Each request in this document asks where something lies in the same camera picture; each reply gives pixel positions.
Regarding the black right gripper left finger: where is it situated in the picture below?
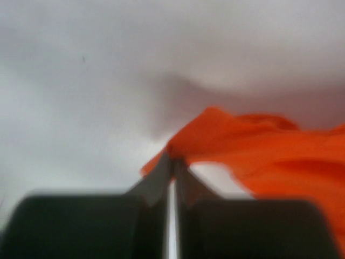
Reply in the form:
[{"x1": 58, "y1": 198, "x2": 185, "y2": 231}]
[{"x1": 1, "y1": 154, "x2": 172, "y2": 258}]

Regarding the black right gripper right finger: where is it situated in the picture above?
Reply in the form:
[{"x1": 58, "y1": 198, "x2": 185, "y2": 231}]
[{"x1": 174, "y1": 160, "x2": 341, "y2": 258}]

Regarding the orange t shirt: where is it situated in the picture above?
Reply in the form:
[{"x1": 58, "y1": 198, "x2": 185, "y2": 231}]
[{"x1": 140, "y1": 105, "x2": 345, "y2": 254}]

